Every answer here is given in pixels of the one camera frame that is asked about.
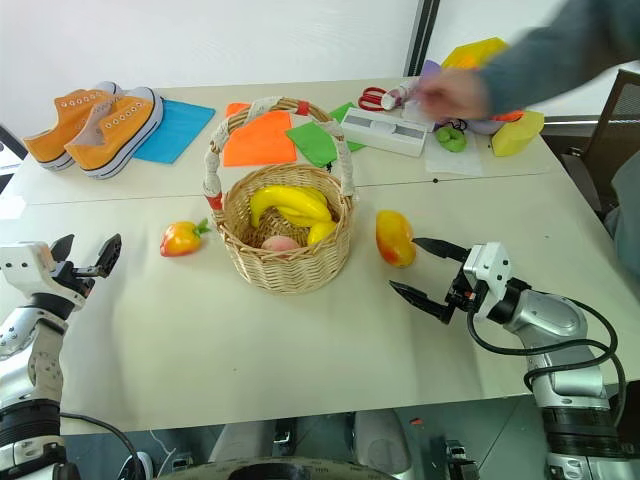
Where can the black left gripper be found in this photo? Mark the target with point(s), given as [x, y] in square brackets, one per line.
[75, 282]

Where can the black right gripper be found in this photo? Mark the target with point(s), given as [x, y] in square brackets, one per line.
[461, 292]

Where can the white pink small object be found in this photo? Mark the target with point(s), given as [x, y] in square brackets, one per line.
[397, 97]

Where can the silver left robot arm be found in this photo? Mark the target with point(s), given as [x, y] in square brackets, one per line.
[45, 370]

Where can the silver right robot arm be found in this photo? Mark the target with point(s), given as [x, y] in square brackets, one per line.
[555, 320]

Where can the person's grey sleeved forearm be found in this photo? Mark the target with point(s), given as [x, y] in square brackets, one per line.
[550, 55]

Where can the green toy fruit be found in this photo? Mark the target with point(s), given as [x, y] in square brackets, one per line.
[451, 140]

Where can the person's bare hand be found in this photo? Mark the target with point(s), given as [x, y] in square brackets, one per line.
[452, 95]

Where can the yellow red mango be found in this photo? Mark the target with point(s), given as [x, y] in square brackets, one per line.
[394, 239]

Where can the orange yellow bell pepper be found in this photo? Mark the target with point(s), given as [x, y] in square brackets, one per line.
[180, 241]

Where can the white paper sheet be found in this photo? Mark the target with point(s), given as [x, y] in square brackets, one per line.
[452, 162]

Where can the orange canvas sneaker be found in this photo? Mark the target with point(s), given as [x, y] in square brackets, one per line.
[60, 125]
[112, 135]

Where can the blue cloth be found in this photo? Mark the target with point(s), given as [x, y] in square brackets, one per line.
[175, 131]

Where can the white rectangular box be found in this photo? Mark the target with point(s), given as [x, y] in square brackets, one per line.
[385, 132]

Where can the pink peach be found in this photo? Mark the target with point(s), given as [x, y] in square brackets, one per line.
[278, 245]

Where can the yellow foam block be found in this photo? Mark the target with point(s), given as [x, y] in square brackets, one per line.
[517, 134]

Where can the yellow banana bunch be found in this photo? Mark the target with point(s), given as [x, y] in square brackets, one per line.
[285, 201]

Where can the green cloth pouch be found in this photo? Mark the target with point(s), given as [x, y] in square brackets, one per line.
[312, 142]

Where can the flat green cloth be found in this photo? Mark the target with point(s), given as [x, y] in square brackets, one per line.
[345, 111]

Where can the seated person's grey body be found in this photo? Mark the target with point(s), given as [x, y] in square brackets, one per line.
[627, 215]

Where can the large orange cloth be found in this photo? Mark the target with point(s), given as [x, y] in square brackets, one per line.
[257, 140]

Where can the small orange cloth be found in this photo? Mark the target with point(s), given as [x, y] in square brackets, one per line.
[235, 110]

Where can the purple object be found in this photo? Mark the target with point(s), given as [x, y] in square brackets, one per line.
[431, 67]

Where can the brown chair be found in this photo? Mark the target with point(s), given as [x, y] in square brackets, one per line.
[600, 145]

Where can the yellow bag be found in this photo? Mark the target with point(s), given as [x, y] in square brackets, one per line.
[472, 52]

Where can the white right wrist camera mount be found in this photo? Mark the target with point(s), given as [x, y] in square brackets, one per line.
[487, 272]

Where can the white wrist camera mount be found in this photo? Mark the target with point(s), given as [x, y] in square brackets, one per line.
[25, 267]
[487, 272]

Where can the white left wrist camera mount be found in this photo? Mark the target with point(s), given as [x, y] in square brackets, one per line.
[25, 267]

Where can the grey window frame post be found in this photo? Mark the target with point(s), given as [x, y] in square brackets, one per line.
[422, 35]

